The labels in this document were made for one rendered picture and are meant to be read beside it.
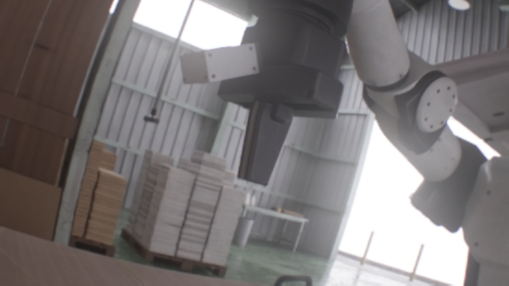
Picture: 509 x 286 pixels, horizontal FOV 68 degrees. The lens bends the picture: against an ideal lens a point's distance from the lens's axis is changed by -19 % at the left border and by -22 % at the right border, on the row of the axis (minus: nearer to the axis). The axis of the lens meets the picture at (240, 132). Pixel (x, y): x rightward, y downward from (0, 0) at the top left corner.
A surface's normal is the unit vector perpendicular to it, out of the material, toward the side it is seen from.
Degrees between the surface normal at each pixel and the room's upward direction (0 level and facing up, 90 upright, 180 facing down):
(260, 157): 90
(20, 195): 90
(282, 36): 90
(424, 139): 118
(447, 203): 107
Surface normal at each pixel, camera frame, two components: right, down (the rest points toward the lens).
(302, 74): -0.19, -0.16
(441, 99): 0.38, 0.51
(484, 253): -0.82, -0.20
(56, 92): 0.53, 0.06
